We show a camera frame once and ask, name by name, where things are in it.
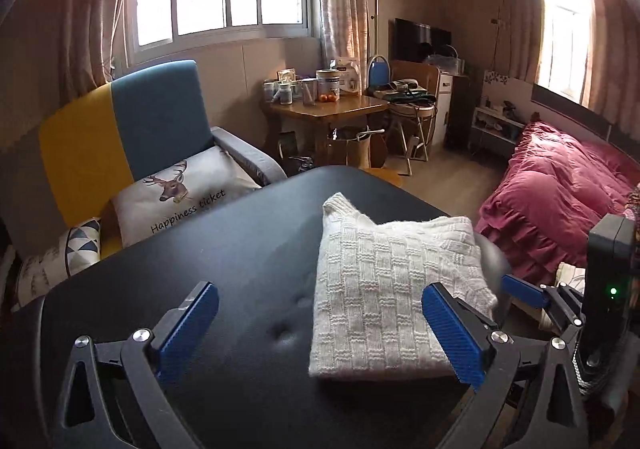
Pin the folding chair with clutter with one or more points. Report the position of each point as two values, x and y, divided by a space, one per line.
413 112

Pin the cream knitted sweater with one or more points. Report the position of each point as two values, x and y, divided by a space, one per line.
368 318

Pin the blue yellow grey armchair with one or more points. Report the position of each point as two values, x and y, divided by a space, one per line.
123 131

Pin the white cabinet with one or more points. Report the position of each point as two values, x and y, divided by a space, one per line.
443 94

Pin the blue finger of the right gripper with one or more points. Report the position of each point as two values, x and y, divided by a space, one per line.
525 292

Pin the blue chair back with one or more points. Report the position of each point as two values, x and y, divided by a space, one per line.
378 72

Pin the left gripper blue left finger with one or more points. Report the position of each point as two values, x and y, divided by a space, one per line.
180 332

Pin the black television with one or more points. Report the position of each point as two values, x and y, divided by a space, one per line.
414 42

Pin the woven basket bag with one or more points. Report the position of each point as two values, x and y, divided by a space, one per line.
351 146

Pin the round wooden stool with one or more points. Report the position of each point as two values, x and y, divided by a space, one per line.
389 176

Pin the black leather ottoman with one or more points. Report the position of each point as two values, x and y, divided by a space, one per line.
247 385

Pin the wooden table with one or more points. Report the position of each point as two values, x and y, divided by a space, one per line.
323 116

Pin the large white tin can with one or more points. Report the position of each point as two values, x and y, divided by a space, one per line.
328 82

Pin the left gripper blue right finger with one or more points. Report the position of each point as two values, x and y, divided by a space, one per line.
462 332

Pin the low white shelf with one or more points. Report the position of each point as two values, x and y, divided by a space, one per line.
493 132

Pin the pink ruffled bed quilt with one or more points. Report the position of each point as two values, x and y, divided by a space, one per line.
556 188

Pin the geometric pattern pillow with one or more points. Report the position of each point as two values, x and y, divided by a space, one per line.
78 249

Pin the white deer print pillow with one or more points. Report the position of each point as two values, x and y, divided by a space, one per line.
188 188

